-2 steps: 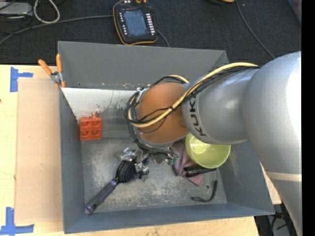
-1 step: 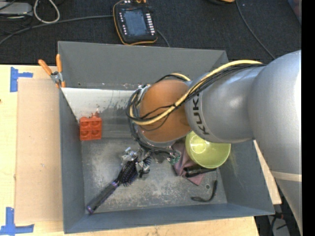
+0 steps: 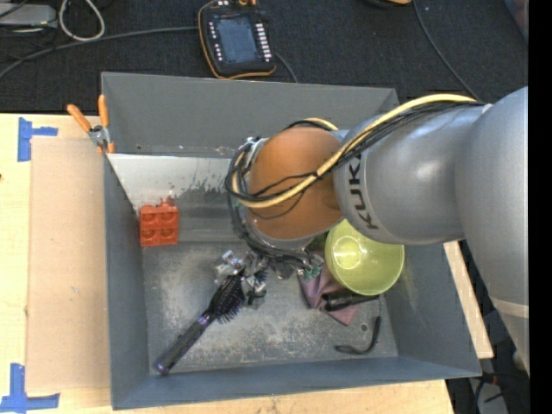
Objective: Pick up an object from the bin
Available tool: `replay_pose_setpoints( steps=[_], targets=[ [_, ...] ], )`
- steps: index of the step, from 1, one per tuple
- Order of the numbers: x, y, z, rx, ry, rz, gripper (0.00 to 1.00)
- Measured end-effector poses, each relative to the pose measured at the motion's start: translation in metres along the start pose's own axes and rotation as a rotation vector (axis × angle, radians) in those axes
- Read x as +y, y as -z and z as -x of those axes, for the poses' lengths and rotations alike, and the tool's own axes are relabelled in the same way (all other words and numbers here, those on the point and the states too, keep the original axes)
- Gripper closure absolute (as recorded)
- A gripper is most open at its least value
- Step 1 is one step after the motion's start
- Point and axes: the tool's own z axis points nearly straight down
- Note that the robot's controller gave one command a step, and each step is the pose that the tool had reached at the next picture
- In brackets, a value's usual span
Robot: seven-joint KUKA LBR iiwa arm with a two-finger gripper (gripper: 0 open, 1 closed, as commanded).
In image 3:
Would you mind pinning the brown cardboard board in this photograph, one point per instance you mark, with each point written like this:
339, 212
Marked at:
64, 252

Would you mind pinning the grey metal bin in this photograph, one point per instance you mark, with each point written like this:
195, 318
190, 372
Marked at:
181, 114

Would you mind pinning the purple and black hairbrush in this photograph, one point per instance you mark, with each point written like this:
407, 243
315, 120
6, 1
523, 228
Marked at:
226, 300

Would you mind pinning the yellow-green plastic bowl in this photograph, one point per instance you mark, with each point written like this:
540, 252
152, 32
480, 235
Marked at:
366, 261

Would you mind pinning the mauve cloth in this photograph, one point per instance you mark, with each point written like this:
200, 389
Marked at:
317, 291

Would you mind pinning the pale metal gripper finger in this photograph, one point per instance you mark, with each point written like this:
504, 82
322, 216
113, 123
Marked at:
228, 263
255, 285

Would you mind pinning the orange-red toy brick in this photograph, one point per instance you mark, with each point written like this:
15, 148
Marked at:
158, 224

